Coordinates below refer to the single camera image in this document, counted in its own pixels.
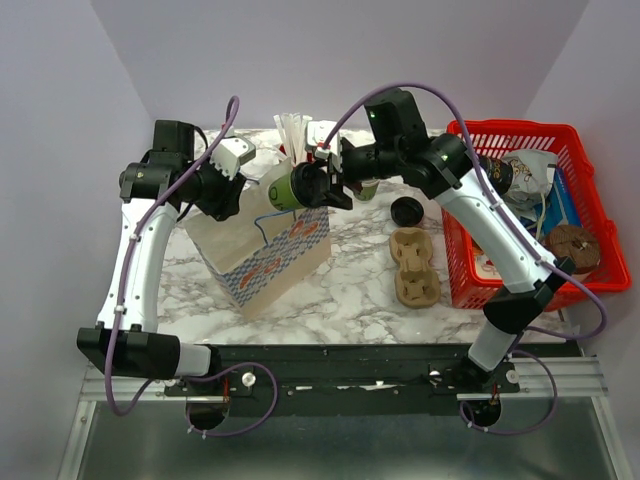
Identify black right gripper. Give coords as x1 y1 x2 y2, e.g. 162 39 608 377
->
309 142 401 213

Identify black plastic cup lid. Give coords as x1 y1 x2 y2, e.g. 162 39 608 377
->
291 162 330 208

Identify checkered paper takeout bag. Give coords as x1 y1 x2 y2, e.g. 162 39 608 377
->
185 163 331 318

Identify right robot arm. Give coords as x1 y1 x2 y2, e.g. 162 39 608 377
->
306 84 575 392

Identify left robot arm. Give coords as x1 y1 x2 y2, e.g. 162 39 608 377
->
77 120 256 395

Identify red plastic straw holder cup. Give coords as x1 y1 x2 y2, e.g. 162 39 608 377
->
278 144 314 166

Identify black lid stack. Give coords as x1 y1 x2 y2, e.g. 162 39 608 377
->
390 196 424 228

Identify white wrapped straws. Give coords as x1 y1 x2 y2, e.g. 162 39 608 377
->
273 113 312 164

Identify brown pulp cup carrier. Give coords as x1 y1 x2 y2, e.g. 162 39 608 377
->
389 227 441 309

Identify dark printed cup in basket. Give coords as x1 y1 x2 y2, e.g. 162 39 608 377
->
479 155 514 196

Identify crumpled silver snack bag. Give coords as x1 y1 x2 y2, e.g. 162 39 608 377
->
502 149 558 220

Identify red plastic basket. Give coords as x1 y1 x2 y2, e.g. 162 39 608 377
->
442 119 632 309

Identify blue package in basket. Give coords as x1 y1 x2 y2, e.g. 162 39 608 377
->
541 167 582 236

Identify brown round cake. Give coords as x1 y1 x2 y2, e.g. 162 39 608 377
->
544 225 601 274

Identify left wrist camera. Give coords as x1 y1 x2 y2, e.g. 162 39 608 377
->
210 136 256 180

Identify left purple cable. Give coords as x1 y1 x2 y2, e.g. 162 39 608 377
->
104 94 279 439

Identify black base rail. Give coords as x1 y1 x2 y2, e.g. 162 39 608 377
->
164 344 520 417

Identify aluminium frame rail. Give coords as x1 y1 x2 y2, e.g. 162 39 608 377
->
79 357 609 401

